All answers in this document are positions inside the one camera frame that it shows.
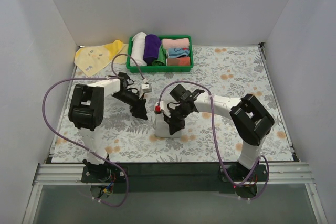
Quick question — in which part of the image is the grey towel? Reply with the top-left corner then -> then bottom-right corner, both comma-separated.
154,113 -> 182,138

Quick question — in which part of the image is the yellow towel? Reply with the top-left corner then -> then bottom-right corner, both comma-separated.
74,40 -> 129,77

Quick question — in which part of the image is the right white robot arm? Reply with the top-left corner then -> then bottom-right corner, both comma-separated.
164,84 -> 275,171

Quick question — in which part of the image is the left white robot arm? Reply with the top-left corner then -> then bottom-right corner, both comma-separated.
68,72 -> 152,173

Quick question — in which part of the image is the green plastic tray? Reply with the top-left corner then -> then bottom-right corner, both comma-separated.
125,35 -> 194,73

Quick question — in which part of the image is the floral table mat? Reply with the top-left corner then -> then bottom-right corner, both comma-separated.
49,46 -> 295,164

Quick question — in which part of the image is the green rolled towel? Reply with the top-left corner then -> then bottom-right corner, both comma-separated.
152,46 -> 166,66

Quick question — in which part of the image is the brown rolled towel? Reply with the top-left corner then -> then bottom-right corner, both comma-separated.
166,57 -> 191,66

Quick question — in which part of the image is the white rolled towel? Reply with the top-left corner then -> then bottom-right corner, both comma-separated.
131,32 -> 147,66

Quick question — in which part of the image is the purple rolled towel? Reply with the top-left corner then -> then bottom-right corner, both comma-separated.
143,34 -> 161,65

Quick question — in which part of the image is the blue patterned rolled towel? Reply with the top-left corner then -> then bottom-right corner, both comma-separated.
166,47 -> 190,59

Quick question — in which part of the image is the pink rolled towel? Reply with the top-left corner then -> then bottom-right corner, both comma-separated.
162,38 -> 190,50

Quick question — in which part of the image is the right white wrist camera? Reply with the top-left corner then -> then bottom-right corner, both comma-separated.
154,100 -> 170,116

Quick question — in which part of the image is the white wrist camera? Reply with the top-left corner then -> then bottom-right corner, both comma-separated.
154,100 -> 170,116
139,83 -> 152,96

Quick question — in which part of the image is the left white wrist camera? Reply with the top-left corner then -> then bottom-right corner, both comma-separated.
139,83 -> 152,96

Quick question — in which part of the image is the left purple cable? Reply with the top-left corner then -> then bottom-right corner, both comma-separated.
43,54 -> 148,208

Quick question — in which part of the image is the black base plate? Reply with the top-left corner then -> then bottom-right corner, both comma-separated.
81,162 -> 270,195

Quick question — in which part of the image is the aluminium frame rail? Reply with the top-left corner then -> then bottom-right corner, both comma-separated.
24,162 -> 327,223

